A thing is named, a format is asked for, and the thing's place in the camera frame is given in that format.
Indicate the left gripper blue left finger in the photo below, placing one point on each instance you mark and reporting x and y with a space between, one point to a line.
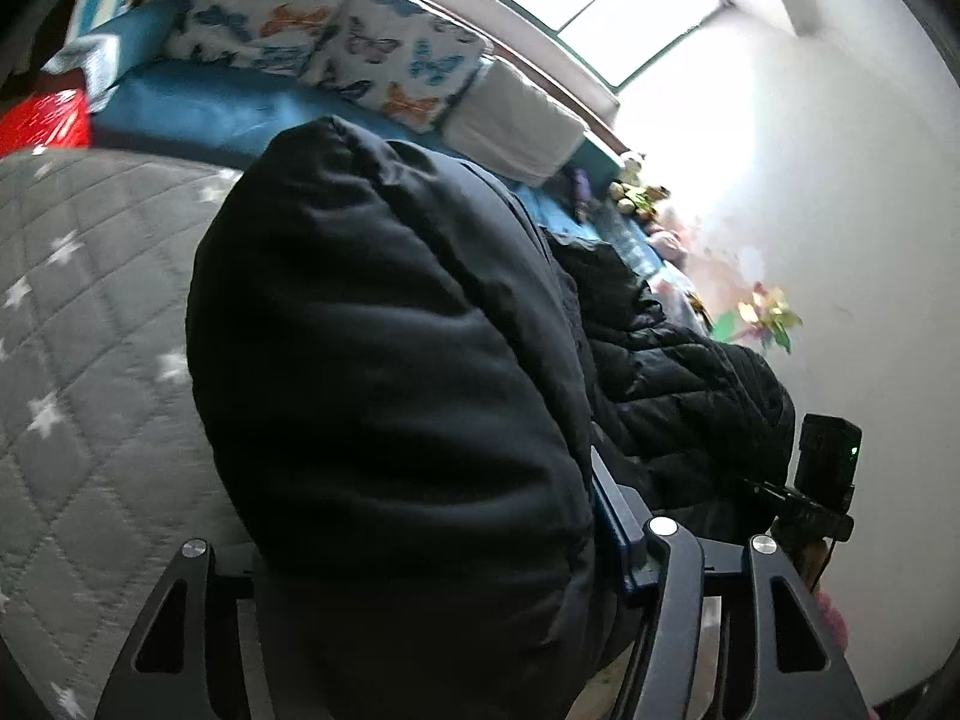
194 650

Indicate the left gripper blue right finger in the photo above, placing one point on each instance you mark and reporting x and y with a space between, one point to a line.
726 631

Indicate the black puffer down jacket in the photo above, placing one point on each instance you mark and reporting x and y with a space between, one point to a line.
405 380

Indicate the pink sleeved right forearm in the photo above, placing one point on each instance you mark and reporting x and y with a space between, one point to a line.
833 618

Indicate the grey star quilted mattress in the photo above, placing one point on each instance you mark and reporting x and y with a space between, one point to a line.
105 466

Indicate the colourful paper pinwheel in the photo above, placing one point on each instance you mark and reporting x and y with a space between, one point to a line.
766 318

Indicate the plush toys group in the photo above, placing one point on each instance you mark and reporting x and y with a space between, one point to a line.
633 197

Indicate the white plain pillow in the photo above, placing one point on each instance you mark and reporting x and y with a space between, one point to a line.
511 127

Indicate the blue sofa bench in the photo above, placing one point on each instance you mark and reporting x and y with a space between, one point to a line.
227 116

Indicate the right butterfly print pillow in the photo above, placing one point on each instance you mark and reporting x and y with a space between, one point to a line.
398 58

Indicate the butterfly print pillow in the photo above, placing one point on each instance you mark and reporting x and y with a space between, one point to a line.
277 37
398 58

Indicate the grey folded cloth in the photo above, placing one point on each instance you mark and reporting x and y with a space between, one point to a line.
90 63

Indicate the left butterfly print pillow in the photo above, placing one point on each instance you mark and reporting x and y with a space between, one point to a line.
277 37

